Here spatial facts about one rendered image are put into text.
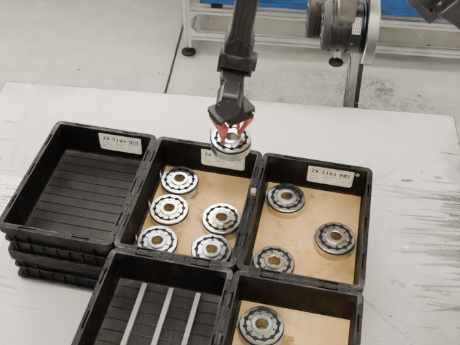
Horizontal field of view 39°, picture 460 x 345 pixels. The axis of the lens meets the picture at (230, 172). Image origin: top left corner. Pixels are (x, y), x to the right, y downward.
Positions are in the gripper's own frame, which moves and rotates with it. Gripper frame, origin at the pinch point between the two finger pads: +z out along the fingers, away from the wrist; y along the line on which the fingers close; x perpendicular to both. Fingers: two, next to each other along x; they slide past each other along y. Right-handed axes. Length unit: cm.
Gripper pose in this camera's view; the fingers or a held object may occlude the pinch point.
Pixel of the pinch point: (231, 134)
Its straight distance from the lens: 163.8
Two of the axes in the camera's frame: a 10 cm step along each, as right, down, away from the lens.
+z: -0.1, 6.8, 7.3
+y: 8.5, -3.7, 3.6
